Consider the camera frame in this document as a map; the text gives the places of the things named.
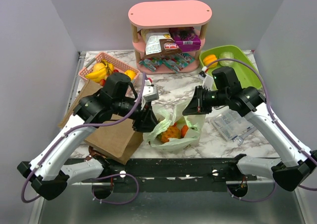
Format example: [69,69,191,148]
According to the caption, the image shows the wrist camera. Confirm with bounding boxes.
[198,66,214,90]
[142,78,159,103]

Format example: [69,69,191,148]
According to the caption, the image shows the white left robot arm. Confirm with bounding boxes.
[17,72,159,203]

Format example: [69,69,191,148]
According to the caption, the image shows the orange pineapple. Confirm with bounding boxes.
[158,125,181,144]

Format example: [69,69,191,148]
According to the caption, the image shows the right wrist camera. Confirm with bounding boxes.
[198,66,214,90]

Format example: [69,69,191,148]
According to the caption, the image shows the colourful candy packet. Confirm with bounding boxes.
[162,53,195,73]
[139,57,163,72]

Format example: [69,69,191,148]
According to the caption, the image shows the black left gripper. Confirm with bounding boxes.
[112,96,161,133]

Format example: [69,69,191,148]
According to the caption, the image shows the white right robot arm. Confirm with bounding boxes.
[182,66,317,191]

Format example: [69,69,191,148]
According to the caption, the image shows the clear plastic screw box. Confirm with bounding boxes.
[211,109,253,141]

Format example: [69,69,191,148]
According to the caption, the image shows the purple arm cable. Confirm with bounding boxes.
[205,58,317,202]
[20,71,149,206]

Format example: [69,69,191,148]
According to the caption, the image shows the light green plastic grocery bag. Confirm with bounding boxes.
[143,100,206,151]

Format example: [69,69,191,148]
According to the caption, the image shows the green plastic tray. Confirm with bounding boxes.
[199,45,262,89]

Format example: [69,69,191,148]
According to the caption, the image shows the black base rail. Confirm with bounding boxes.
[101,158,257,193]

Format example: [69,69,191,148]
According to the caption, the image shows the brown Tuba snack bag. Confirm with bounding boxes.
[159,39,182,56]

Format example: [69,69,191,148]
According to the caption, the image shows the left colourful candy packet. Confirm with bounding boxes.
[139,57,163,72]

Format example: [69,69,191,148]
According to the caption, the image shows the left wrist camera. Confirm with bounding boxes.
[142,78,159,103]

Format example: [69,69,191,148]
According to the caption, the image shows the purple snack box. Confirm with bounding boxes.
[169,27,201,53]

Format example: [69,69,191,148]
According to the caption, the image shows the yellow bell pepper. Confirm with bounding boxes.
[203,55,217,67]

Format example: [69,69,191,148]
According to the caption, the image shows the green cabbage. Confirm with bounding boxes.
[218,52,234,67]

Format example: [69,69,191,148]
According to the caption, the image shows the red cherry bunch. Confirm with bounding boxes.
[99,69,119,86]

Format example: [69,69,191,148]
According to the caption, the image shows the yellow peach fruit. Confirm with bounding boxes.
[92,62,106,72]

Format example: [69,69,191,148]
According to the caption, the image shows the yellow banana bunch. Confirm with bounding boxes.
[85,67,107,83]

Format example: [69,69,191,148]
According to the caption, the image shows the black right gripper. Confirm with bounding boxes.
[183,85,228,115]

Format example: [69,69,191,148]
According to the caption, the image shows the pink plastic fruit basket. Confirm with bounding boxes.
[78,52,142,96]

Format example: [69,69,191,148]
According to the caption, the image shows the right colourful candy packet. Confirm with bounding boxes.
[162,53,195,73]

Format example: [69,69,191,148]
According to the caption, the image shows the pink three-tier shelf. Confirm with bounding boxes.
[128,0,212,74]

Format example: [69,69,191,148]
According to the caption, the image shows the white snack bag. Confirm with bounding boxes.
[140,28,171,56]

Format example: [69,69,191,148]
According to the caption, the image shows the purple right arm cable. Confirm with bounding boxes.
[205,58,317,202]

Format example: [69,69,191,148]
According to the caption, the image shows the silver wrench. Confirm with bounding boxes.
[232,126,257,146]

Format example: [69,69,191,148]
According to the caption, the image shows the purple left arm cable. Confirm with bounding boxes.
[20,71,149,206]

